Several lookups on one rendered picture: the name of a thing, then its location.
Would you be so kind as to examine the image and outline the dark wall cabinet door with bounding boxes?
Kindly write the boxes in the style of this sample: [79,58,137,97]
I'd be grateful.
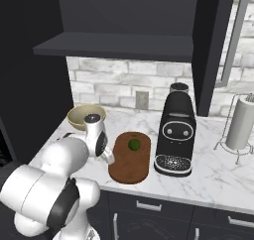
[191,0,238,118]

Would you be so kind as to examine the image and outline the green lime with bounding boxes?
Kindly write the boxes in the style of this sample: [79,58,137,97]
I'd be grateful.
[127,138,141,152]

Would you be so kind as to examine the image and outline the yellow bowl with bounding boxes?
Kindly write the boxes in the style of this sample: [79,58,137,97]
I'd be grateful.
[66,103,108,132]

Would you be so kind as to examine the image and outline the dark wall cabinet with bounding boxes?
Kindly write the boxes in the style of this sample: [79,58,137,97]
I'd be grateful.
[32,0,200,63]

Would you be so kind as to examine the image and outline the grey wire towel holder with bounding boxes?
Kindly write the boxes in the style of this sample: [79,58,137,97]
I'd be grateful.
[212,92,254,166]

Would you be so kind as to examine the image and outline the tall dark cabinet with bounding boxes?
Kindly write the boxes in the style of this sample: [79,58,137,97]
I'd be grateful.
[0,0,75,168]

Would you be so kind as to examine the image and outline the brown wooden cutting board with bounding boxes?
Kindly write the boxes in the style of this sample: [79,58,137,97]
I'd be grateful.
[107,131,153,185]

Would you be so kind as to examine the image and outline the dark drawer front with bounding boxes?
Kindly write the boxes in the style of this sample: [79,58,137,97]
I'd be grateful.
[106,189,195,223]
[192,204,254,232]

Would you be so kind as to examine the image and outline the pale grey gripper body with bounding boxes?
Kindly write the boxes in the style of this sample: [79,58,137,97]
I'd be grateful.
[99,146,117,166]

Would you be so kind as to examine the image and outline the black coffee machine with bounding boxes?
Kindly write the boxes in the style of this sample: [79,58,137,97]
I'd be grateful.
[153,81,197,179]

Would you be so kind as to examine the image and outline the white paper towel roll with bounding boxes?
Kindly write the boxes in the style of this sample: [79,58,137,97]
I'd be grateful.
[225,95,254,151]

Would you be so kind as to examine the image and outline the dark base cupboard door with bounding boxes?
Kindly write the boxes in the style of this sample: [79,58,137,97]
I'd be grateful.
[108,209,192,240]
[187,221,254,240]

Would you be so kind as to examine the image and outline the grey wall outlet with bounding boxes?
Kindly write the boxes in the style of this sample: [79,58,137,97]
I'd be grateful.
[135,90,150,111]

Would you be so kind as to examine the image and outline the grey cabinet door handle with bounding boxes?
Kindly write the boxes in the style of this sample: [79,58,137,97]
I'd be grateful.
[215,0,254,88]

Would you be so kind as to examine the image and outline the silver drawer handle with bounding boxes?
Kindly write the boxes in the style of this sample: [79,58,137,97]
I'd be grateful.
[227,215,254,229]
[135,199,164,213]

